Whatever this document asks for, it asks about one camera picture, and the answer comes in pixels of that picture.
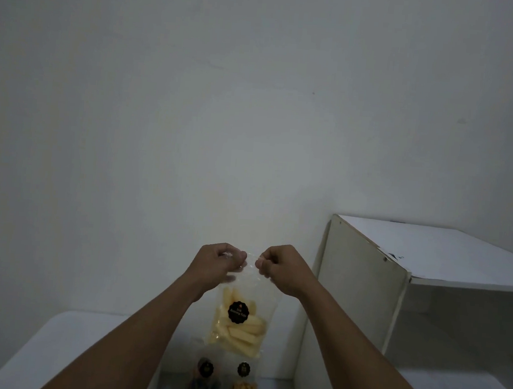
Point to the person's right hand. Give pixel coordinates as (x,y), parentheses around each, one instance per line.
(287,270)

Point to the person's left hand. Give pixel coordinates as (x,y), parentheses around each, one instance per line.
(209,266)

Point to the person's left fingers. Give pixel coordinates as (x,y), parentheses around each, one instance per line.
(233,257)

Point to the person's right fingers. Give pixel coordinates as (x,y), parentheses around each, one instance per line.
(265,263)

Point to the clear bag of yellow sticks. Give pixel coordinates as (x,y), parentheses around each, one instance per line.
(242,319)

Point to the person's right forearm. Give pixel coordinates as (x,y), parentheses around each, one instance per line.
(358,364)

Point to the person's left forearm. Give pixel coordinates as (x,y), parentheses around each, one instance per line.
(134,337)

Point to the clear bag of orange snacks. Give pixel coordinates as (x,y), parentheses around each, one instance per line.
(244,381)

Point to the clear bag of dark snacks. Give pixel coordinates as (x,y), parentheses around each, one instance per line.
(203,380)

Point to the white open shelf cabinet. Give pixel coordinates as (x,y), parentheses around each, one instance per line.
(419,320)

